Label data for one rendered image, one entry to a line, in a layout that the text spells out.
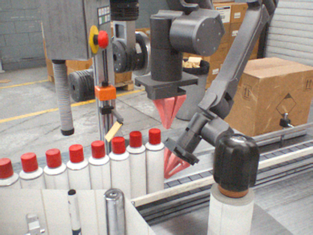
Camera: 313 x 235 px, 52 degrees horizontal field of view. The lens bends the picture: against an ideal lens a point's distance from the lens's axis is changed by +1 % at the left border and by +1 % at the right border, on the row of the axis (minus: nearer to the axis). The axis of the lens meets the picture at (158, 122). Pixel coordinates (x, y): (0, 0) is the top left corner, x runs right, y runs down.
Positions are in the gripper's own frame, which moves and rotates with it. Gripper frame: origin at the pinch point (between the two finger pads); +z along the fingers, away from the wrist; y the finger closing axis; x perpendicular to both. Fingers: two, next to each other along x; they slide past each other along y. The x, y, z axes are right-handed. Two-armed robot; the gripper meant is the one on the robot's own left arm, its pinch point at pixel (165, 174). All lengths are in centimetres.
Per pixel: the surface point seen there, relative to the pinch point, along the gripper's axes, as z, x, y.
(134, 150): -2.2, -14.5, 1.4
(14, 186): 17.0, -35.8, 2.0
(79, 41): -17.1, -40.8, 0.6
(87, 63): -6, 76, -334
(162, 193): 4.1, -0.9, 4.6
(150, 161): -1.7, -8.6, 2.0
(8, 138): 98, 25, -256
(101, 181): 8.0, -18.7, 3.2
